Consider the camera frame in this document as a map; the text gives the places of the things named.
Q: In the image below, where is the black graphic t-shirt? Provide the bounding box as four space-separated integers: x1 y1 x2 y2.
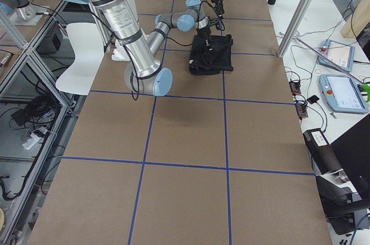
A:
188 34 234 76

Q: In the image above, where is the brown paper table cover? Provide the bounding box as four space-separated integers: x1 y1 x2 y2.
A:
28 0 331 244

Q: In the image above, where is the black label box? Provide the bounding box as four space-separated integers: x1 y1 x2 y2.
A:
303 128 342 174

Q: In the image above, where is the near teach pendant tablet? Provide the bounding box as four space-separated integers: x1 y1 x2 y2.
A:
319 75 369 114

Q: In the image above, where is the aluminium frame post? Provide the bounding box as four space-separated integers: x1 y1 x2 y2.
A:
276 0 312 58

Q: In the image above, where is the black monitor with stand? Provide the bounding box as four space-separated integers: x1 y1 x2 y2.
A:
316 116 369 235

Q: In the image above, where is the far teach pendant tablet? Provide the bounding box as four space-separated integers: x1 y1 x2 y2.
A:
320 39 355 72

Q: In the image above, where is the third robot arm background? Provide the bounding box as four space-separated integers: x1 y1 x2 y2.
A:
1 0 43 26

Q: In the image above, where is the orange circuit board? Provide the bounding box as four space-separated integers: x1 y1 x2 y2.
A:
289 81 302 95
295 102 308 120

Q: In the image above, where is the teach pendant tablet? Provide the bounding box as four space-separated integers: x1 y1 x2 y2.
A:
319 75 369 114
320 39 355 72

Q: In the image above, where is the white plastic chair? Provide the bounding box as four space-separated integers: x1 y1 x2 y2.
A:
55 23 105 95

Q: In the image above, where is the white power strip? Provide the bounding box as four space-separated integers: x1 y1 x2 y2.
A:
22 130 45 150

